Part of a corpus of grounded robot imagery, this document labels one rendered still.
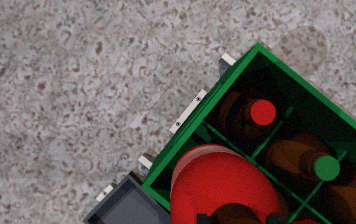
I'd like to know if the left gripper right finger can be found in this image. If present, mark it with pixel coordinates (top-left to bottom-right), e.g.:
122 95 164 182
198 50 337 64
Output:
266 213 291 224

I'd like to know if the brown bottle with red cap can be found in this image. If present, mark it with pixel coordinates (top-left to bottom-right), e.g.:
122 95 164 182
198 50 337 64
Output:
211 84 278 142

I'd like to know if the orange-brown bottle with green cap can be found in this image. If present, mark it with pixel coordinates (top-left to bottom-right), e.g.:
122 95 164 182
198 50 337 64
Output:
255 127 340 188

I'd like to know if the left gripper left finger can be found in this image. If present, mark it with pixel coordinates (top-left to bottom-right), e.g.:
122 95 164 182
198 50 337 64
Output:
196 213 213 224

